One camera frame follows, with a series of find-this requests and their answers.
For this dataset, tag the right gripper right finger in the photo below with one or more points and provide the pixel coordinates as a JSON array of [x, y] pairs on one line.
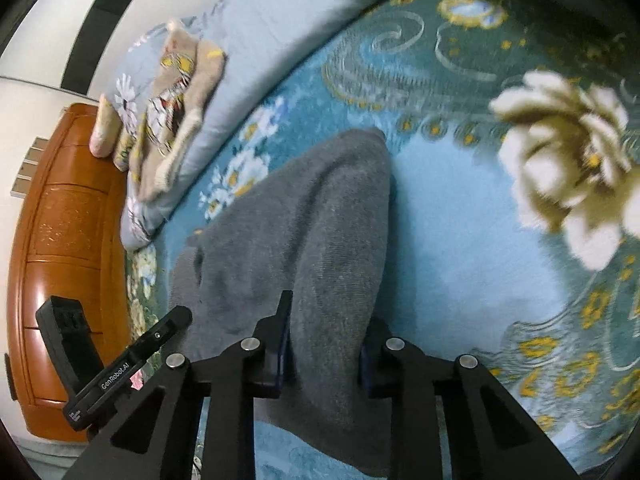
[[376, 375]]

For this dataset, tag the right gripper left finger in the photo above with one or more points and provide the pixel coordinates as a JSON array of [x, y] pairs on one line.
[[273, 332]]

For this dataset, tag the grey sweater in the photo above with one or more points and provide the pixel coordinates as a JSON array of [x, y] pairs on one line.
[[316, 227]]

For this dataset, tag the beige patterned pillow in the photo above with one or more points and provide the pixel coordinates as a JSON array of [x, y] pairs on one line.
[[150, 141]]

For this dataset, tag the green floral blanket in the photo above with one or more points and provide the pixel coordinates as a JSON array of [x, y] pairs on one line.
[[501, 117]]

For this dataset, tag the light blue quilt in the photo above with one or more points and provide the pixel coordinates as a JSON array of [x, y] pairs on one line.
[[263, 40]]

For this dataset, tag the wooden bed frame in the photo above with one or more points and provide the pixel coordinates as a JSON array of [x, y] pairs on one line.
[[66, 244]]

